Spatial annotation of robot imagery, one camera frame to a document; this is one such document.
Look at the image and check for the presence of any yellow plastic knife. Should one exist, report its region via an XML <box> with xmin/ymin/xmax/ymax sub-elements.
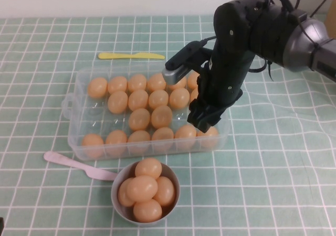
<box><xmin>98</xmin><ymin>52</ymin><xmax>166</xmax><ymax>61</ymax></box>

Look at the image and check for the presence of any clear plastic egg box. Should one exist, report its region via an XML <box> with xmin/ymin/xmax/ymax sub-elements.
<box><xmin>61</xmin><ymin>60</ymin><xmax>233</xmax><ymax>160</ymax></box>

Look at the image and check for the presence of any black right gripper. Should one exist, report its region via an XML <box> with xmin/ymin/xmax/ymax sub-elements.
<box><xmin>187</xmin><ymin>49</ymin><xmax>256</xmax><ymax>134</ymax></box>

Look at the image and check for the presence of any grey round bowl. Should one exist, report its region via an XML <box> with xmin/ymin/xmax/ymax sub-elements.
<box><xmin>111</xmin><ymin>162</ymin><xmax>181</xmax><ymax>223</ymax></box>

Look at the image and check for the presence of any pink plastic knife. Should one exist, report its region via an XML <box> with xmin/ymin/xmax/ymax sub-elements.
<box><xmin>43</xmin><ymin>151</ymin><xmax>118</xmax><ymax>181</ymax></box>

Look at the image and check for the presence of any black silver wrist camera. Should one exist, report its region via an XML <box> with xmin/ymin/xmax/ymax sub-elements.
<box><xmin>161</xmin><ymin>40</ymin><xmax>211</xmax><ymax>86</ymax></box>

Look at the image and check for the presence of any orange plastic egg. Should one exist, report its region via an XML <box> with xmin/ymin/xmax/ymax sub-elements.
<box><xmin>87</xmin><ymin>77</ymin><xmax>108</xmax><ymax>98</ymax></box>
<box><xmin>127</xmin><ymin>74</ymin><xmax>148</xmax><ymax>93</ymax></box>
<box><xmin>128</xmin><ymin>108</ymin><xmax>151</xmax><ymax>132</ymax></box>
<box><xmin>169</xmin><ymin>88</ymin><xmax>190</xmax><ymax>109</ymax></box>
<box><xmin>187</xmin><ymin>71</ymin><xmax>201</xmax><ymax>90</ymax></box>
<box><xmin>146</xmin><ymin>73</ymin><xmax>167</xmax><ymax>92</ymax></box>
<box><xmin>190</xmin><ymin>88</ymin><xmax>199</xmax><ymax>108</ymax></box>
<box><xmin>81</xmin><ymin>133</ymin><xmax>104</xmax><ymax>159</ymax></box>
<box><xmin>107</xmin><ymin>91</ymin><xmax>129</xmax><ymax>115</ymax></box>
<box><xmin>148</xmin><ymin>89</ymin><xmax>170</xmax><ymax>110</ymax></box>
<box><xmin>117</xmin><ymin>177</ymin><xmax>136</xmax><ymax>208</ymax></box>
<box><xmin>151</xmin><ymin>105</ymin><xmax>173</xmax><ymax>129</ymax></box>
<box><xmin>151</xmin><ymin>127</ymin><xmax>174</xmax><ymax>153</ymax></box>
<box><xmin>133</xmin><ymin>199</ymin><xmax>163</xmax><ymax>223</ymax></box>
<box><xmin>126</xmin><ymin>175</ymin><xmax>159</xmax><ymax>202</ymax></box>
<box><xmin>196</xmin><ymin>125</ymin><xmax>219</xmax><ymax>148</ymax></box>
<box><xmin>167</xmin><ymin>76</ymin><xmax>187</xmax><ymax>91</ymax></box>
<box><xmin>107</xmin><ymin>76</ymin><xmax>128</xmax><ymax>94</ymax></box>
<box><xmin>128</xmin><ymin>89</ymin><xmax>149</xmax><ymax>111</ymax></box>
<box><xmin>152</xmin><ymin>176</ymin><xmax>176</xmax><ymax>207</ymax></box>
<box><xmin>174</xmin><ymin>124</ymin><xmax>197</xmax><ymax>150</ymax></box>
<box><xmin>104</xmin><ymin>130</ymin><xmax>128</xmax><ymax>157</ymax></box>
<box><xmin>134</xmin><ymin>157</ymin><xmax>163</xmax><ymax>180</ymax></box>
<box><xmin>127</xmin><ymin>130</ymin><xmax>151</xmax><ymax>155</ymax></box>

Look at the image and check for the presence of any green checkered tablecloth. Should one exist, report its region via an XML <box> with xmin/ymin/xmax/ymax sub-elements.
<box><xmin>0</xmin><ymin>15</ymin><xmax>336</xmax><ymax>236</ymax></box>

